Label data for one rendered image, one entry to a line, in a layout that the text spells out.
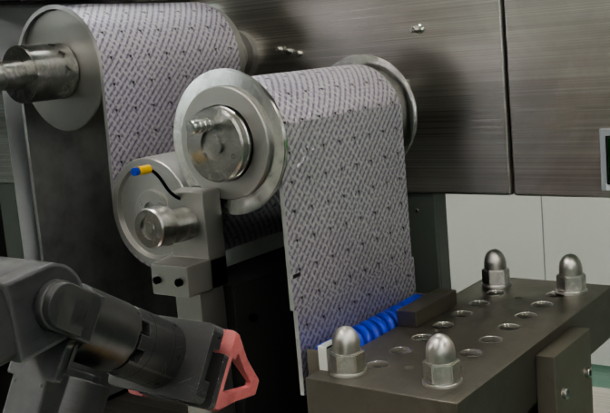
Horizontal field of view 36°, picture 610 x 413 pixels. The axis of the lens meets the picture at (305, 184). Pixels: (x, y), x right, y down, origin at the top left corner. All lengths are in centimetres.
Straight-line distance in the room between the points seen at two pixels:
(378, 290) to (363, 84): 23
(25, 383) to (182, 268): 26
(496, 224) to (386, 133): 274
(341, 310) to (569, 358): 24
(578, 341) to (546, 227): 271
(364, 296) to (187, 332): 31
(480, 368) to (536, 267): 288
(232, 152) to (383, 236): 24
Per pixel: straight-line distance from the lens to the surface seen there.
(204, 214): 94
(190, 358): 79
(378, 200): 106
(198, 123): 91
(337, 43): 126
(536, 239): 375
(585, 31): 110
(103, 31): 109
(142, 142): 111
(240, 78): 93
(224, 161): 93
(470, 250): 388
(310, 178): 96
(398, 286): 111
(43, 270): 67
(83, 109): 111
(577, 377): 103
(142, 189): 105
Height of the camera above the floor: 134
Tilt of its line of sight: 8 degrees down
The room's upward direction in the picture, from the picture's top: 5 degrees counter-clockwise
